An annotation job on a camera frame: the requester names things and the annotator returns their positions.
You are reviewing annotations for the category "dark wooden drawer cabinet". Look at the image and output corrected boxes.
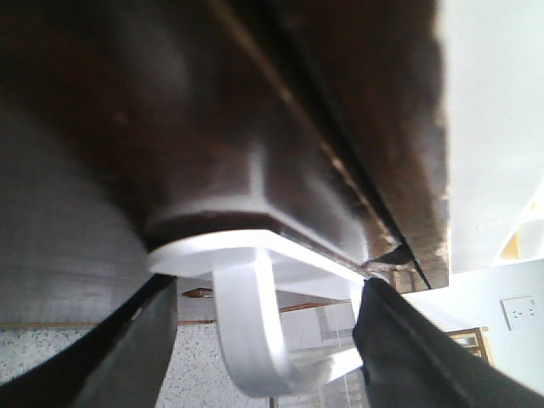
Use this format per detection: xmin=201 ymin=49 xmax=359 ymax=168
xmin=272 ymin=1 xmax=450 ymax=289

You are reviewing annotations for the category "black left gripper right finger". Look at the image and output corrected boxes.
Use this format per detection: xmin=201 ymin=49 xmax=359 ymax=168
xmin=352 ymin=278 xmax=543 ymax=407

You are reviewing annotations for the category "wooden drawer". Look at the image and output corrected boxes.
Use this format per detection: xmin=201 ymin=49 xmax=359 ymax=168
xmin=1 ymin=1 xmax=403 ymax=269

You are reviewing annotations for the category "white curved drawer handle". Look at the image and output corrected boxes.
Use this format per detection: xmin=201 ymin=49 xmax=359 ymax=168
xmin=147 ymin=229 xmax=366 ymax=398

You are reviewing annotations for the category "wooden framed shelf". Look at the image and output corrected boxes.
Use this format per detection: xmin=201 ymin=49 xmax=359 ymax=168
xmin=446 ymin=326 xmax=495 ymax=366

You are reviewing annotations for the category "white wall socket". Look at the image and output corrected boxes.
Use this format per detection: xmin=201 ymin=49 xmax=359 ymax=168
xmin=500 ymin=296 xmax=540 ymax=331

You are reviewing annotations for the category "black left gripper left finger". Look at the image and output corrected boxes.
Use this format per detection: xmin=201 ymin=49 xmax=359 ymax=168
xmin=1 ymin=275 xmax=177 ymax=407

